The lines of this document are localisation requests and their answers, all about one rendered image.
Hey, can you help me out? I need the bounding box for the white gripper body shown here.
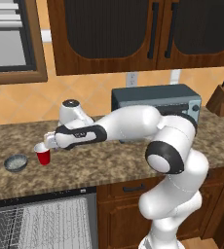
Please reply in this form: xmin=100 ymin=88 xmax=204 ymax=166
xmin=43 ymin=131 xmax=58 ymax=151

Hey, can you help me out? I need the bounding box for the red plastic cup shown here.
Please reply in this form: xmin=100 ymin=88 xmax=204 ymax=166
xmin=33 ymin=143 xmax=53 ymax=167

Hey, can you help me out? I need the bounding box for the grey speckled bowl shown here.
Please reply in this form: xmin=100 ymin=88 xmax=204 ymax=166
xmin=3 ymin=154 xmax=29 ymax=173

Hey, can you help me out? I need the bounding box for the black dishwasher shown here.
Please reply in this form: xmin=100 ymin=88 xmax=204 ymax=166
xmin=0 ymin=186 xmax=99 ymax=249

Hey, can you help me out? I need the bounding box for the wooden base cupboard door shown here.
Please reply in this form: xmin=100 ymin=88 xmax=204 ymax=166
xmin=176 ymin=164 xmax=224 ymax=249
xmin=97 ymin=194 xmax=158 ymax=249

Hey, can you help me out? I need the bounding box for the wooden cupboard door dark panel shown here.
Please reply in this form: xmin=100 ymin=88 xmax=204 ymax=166
xmin=47 ymin=0 xmax=166 ymax=77
xmin=156 ymin=0 xmax=224 ymax=71

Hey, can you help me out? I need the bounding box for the wooden drawer front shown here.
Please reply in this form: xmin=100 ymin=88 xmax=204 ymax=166
xmin=107 ymin=175 xmax=167 ymax=200

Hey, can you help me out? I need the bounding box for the wood framed window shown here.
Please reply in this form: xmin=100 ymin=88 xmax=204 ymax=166
xmin=0 ymin=0 xmax=49 ymax=87

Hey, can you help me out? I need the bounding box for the dark grey toaster oven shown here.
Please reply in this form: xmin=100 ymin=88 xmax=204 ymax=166
xmin=110 ymin=84 xmax=203 ymax=144

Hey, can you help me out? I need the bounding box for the wooden knife block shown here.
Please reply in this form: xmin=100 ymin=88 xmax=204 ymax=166
xmin=205 ymin=84 xmax=224 ymax=118

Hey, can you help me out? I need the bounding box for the grey wire dishwasher rack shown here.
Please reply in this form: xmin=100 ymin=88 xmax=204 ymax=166
xmin=0 ymin=196 xmax=94 ymax=249

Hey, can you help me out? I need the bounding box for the black drawer handle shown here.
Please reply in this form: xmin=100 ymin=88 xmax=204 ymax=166
xmin=122 ymin=183 xmax=147 ymax=194

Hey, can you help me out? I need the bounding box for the white wall socket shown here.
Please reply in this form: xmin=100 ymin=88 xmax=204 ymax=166
xmin=40 ymin=28 xmax=53 ymax=44
xmin=126 ymin=71 xmax=139 ymax=89
xmin=169 ymin=69 xmax=182 ymax=87

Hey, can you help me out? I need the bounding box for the black cupboard door handle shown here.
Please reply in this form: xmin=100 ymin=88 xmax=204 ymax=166
xmin=146 ymin=2 xmax=160 ymax=60
xmin=164 ymin=2 xmax=179 ymax=59

